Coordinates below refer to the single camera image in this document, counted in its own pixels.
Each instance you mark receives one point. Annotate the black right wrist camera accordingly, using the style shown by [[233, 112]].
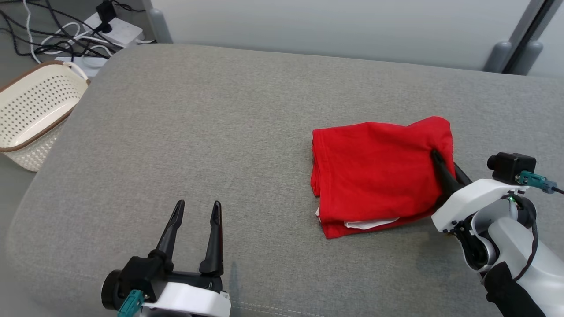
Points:
[[511, 166]]

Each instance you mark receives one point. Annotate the cream perforated laundry basket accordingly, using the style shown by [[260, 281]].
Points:
[[44, 94]]

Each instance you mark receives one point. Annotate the black power adapter plug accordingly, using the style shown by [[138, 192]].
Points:
[[105, 11]]

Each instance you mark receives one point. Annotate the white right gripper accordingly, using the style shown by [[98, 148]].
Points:
[[476, 198]]

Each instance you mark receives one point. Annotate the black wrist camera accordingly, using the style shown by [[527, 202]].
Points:
[[136, 275], [511, 166]]

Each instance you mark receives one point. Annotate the red Bulls 23 jersey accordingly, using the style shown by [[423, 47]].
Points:
[[374, 171]]

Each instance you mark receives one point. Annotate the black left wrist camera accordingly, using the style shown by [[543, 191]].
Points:
[[136, 275]]

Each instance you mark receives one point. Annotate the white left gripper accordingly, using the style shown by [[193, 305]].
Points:
[[194, 299]]

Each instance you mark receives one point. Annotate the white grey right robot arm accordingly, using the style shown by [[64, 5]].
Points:
[[520, 246]]

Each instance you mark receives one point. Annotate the grey partition post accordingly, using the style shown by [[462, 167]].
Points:
[[526, 59], [158, 24], [498, 57]]

